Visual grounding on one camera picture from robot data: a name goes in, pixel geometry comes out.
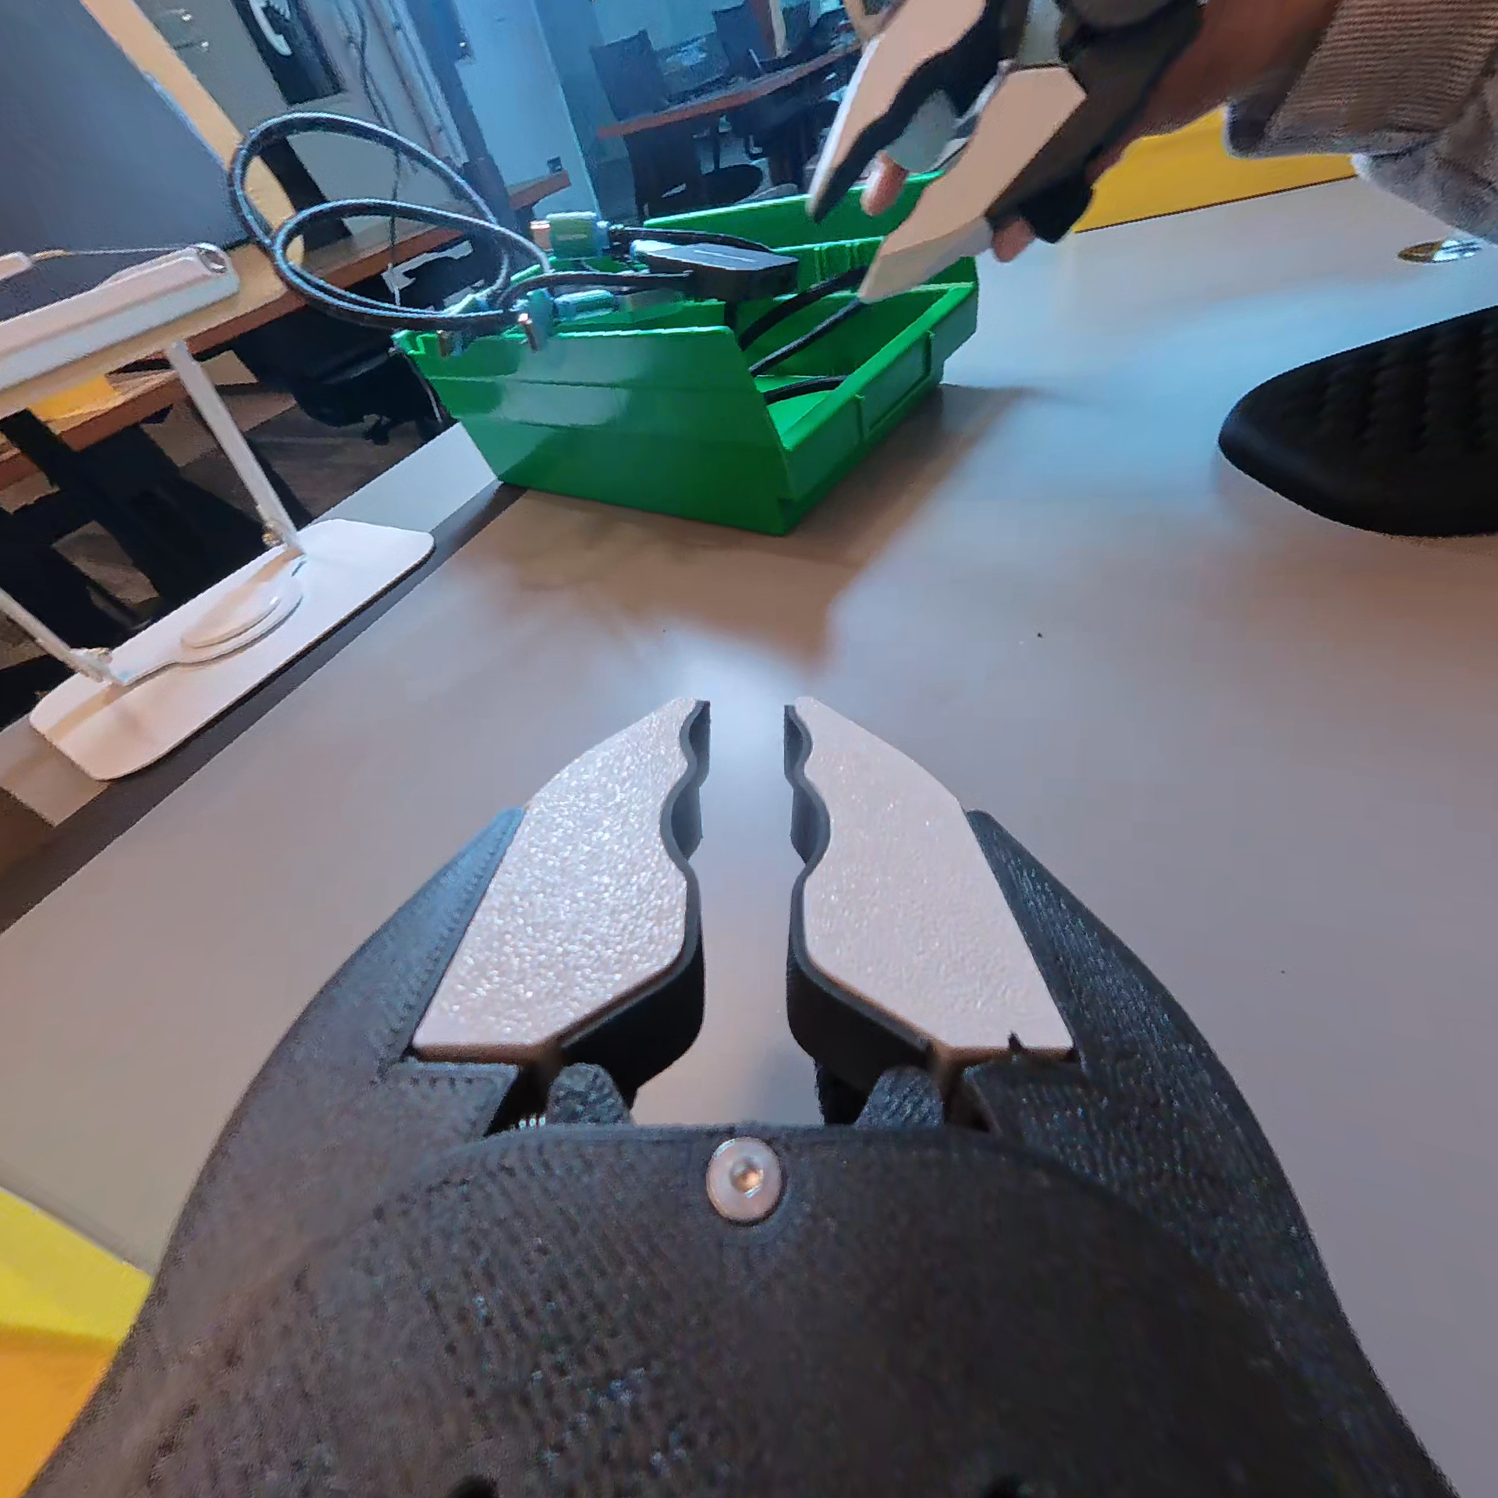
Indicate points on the person's right hand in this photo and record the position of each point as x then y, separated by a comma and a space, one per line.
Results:
1239, 47

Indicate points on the wooden side table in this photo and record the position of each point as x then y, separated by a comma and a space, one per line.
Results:
351, 252

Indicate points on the black wall sign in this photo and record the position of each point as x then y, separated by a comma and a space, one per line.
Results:
292, 47

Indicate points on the black hdmi splitter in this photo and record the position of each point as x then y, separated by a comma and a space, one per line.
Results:
713, 265

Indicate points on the green plastic bin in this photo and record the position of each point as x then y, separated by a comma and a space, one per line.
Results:
654, 409

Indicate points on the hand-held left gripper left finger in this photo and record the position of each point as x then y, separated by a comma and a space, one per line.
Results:
562, 914

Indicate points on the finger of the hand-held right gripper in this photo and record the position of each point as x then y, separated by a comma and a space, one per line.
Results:
995, 165
890, 83

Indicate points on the long wooden desk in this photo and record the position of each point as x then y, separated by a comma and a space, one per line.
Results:
726, 101

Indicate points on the white board stand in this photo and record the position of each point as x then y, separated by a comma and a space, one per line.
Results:
269, 621

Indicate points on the yellow plastic bin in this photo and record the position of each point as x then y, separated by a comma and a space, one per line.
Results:
59, 1312
1216, 176

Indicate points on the black office chair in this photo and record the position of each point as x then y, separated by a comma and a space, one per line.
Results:
351, 375

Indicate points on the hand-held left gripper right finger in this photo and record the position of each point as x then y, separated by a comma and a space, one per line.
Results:
924, 925

